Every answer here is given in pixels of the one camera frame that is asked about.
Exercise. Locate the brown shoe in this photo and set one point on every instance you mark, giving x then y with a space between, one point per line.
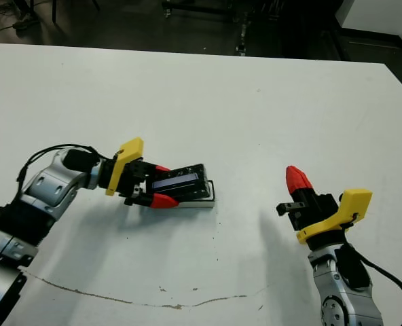
26 22

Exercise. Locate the black box lid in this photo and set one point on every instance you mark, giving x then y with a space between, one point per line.
180 180

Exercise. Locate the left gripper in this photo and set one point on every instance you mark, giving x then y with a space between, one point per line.
133 176

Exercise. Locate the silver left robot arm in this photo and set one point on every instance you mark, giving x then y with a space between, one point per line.
45 190

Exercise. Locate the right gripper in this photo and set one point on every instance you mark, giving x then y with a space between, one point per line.
318 212

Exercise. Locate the white cabinet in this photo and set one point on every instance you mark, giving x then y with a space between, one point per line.
384 17

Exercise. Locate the black gantry hoist stand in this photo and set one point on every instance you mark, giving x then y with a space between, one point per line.
243 37

